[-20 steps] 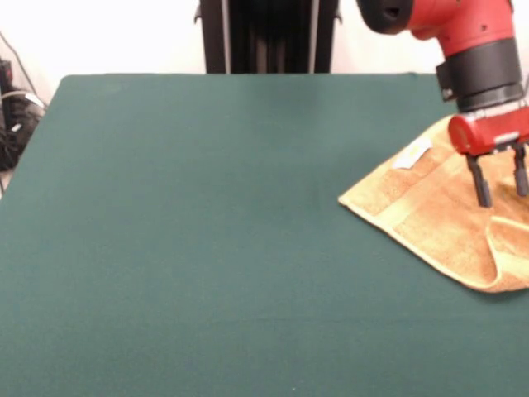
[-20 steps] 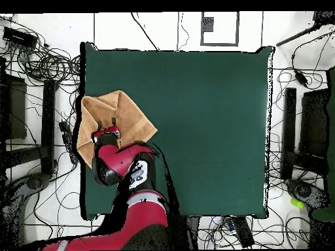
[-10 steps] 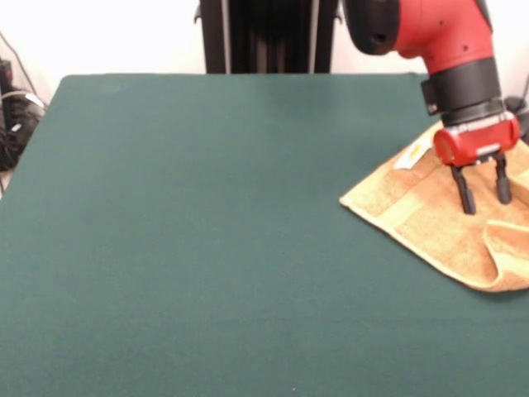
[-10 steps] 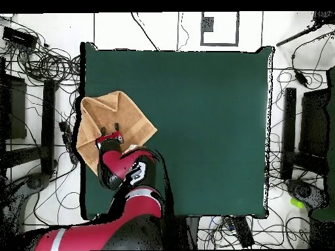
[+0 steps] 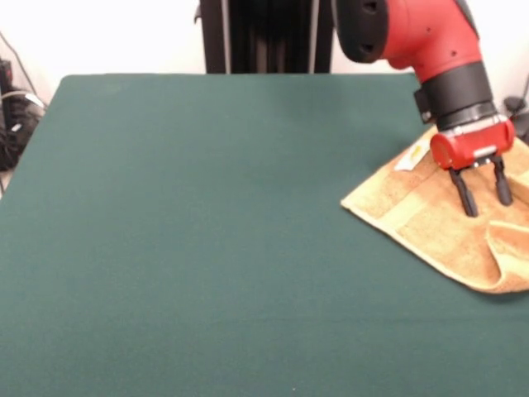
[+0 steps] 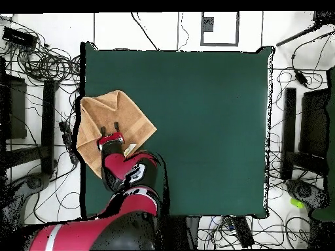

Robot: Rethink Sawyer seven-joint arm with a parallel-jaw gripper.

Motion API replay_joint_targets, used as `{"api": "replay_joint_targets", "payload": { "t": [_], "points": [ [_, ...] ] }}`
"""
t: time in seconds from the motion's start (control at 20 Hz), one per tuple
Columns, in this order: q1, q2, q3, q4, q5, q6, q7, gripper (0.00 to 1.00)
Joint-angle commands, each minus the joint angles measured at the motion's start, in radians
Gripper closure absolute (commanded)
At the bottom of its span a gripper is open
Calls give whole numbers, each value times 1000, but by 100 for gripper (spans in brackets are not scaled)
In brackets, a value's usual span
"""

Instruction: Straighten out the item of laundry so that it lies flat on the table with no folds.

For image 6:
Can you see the black stand base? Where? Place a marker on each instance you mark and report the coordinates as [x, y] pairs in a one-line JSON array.
[[34, 181], [303, 192]]

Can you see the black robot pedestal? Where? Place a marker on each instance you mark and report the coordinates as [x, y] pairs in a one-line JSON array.
[[183, 232]]

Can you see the black box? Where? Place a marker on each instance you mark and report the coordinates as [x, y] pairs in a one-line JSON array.
[[314, 123], [14, 107]]

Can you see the black power adapter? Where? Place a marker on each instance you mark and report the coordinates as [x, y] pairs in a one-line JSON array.
[[301, 78]]

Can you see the black pole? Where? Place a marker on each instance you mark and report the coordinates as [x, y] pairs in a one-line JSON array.
[[301, 34]]

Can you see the long black power strip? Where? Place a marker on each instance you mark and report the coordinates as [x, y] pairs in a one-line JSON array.
[[66, 136]]

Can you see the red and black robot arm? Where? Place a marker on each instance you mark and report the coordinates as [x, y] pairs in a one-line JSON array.
[[117, 209]]

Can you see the black frame bar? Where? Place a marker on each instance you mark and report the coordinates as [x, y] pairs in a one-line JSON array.
[[48, 125], [289, 130]]

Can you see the dark green table cloth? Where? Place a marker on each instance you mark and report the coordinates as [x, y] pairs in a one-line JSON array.
[[209, 130]]

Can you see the orange terry towel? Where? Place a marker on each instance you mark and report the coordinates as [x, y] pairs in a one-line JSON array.
[[117, 112]]

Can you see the yellow-green ball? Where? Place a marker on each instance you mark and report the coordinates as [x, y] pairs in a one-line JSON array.
[[297, 203]]

